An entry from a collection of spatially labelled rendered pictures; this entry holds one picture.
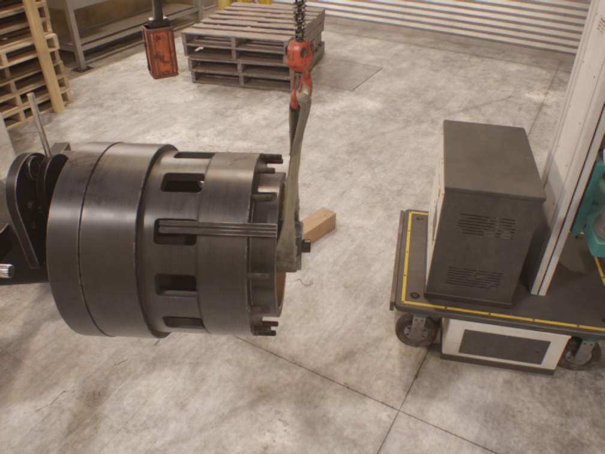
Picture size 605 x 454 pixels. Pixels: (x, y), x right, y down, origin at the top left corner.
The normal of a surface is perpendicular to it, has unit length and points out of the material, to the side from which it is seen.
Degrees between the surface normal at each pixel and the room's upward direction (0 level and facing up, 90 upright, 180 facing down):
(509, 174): 0
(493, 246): 90
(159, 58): 90
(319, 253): 0
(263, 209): 26
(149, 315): 99
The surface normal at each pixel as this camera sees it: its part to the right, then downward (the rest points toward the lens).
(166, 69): 0.47, 0.52
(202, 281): -0.06, 0.34
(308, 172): 0.00, -0.81
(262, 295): -0.06, 0.61
